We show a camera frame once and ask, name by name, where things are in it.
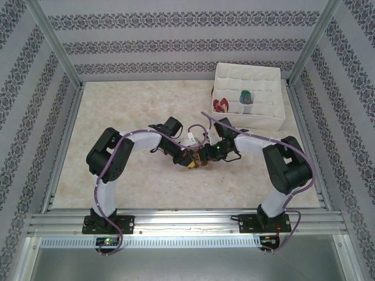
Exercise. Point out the brown argyle sock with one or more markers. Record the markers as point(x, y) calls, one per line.
point(199, 159)

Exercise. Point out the beige sock red toe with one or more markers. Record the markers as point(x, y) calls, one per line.
point(221, 106)

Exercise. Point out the white fabric organizer box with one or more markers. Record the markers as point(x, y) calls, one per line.
point(263, 123)

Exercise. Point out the blue sock orange cuff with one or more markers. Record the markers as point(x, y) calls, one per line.
point(246, 97)

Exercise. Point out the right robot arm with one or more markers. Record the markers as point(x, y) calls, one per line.
point(290, 169)

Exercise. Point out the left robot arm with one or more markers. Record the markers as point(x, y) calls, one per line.
point(108, 158)

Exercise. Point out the right controller board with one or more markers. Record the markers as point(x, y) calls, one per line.
point(268, 240)

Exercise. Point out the controller board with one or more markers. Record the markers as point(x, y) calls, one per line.
point(268, 240)
point(107, 241)

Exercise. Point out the sheet metal shelf panel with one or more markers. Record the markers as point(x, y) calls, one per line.
point(187, 266)

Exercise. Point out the left controller board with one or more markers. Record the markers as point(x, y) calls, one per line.
point(107, 241)

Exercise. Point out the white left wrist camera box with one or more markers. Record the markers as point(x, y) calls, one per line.
point(193, 140)

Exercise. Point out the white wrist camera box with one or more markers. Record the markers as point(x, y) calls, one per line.
point(193, 140)
point(210, 134)

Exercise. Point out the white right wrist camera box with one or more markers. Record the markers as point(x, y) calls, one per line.
point(210, 134)

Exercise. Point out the aluminium mounting rail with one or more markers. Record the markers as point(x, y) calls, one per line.
point(187, 225)

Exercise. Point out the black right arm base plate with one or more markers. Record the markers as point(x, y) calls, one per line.
point(247, 224)

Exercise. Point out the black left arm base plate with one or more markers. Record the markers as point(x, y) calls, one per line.
point(129, 224)

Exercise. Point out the aluminium table side rail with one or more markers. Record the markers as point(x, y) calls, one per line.
point(70, 117)
point(301, 99)

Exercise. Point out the aluminium frame post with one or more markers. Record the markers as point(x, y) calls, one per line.
point(315, 41)
point(55, 41)

